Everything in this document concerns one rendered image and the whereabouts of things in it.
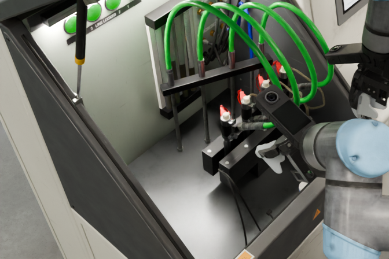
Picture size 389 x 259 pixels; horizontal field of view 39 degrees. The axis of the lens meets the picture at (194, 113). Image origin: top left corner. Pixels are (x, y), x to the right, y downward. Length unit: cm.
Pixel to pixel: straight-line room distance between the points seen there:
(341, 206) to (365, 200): 3
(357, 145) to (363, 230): 11
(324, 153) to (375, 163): 8
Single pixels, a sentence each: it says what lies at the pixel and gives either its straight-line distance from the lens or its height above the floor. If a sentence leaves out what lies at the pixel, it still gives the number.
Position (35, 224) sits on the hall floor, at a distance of 269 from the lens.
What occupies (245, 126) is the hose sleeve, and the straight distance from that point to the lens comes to 133.
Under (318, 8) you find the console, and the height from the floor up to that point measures 121.
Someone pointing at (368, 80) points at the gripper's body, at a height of 134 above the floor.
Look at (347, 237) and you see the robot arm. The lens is 75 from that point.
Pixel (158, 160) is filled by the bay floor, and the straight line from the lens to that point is 166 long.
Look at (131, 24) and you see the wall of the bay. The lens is 141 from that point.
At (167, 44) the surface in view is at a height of 125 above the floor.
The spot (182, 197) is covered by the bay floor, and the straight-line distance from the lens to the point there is 157.
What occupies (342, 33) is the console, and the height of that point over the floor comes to 108.
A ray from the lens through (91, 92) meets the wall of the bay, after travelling 142.
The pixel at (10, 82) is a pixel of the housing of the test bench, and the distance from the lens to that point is 139.
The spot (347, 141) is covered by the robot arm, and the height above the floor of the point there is 155.
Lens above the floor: 208
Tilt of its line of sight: 44 degrees down
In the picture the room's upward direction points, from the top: 6 degrees counter-clockwise
